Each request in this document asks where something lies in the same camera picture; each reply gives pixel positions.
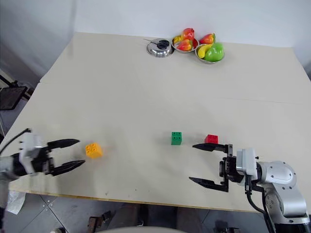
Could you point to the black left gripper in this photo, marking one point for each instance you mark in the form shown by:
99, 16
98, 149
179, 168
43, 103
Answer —
42, 161

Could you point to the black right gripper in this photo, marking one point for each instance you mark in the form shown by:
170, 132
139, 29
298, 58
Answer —
232, 168

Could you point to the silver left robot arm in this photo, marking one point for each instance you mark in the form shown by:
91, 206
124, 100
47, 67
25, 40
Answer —
5, 170

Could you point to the red studded toy cube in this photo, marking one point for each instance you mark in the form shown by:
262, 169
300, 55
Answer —
211, 139

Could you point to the yellow studded toy cube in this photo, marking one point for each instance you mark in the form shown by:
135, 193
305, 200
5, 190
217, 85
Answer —
94, 151

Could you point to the green studded toy cube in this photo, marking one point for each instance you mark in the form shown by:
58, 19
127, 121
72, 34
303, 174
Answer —
176, 138

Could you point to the dark metal foot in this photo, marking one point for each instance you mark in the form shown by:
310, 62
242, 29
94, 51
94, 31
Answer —
226, 227

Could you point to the clear plastic bag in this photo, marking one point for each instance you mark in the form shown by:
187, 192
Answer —
15, 201

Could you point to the brown rusty metal foot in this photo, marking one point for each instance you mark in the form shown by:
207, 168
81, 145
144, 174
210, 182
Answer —
98, 221

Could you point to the black mesh panel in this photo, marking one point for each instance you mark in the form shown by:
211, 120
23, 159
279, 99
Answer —
11, 98

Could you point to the black metal stand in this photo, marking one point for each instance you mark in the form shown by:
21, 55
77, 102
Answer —
8, 81

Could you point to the steel bowl with green fruit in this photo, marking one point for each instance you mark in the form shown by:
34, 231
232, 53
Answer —
211, 61

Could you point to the green toy pear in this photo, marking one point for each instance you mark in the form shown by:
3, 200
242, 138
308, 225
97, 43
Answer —
215, 52

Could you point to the large yellow toy banana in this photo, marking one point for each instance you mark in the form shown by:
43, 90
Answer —
202, 51

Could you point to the steel bowl with red fruits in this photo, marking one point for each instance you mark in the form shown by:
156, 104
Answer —
185, 51

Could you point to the pointed red toy fruit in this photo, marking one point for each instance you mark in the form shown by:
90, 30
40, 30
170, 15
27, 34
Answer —
184, 45

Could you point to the steel bowl holding scissors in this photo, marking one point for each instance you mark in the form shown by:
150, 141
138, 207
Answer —
159, 51

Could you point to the red toy fruit green stem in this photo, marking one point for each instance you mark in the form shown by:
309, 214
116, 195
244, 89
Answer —
207, 38

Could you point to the small yellow toy banana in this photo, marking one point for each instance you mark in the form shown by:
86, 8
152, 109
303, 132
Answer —
177, 39

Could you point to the round red toy fruit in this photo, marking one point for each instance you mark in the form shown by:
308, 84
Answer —
187, 34

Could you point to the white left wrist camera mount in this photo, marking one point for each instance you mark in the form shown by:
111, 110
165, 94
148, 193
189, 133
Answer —
30, 145

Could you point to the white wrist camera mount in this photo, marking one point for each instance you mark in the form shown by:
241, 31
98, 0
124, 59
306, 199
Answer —
30, 145
246, 160

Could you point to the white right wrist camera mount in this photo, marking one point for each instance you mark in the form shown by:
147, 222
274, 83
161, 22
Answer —
246, 160

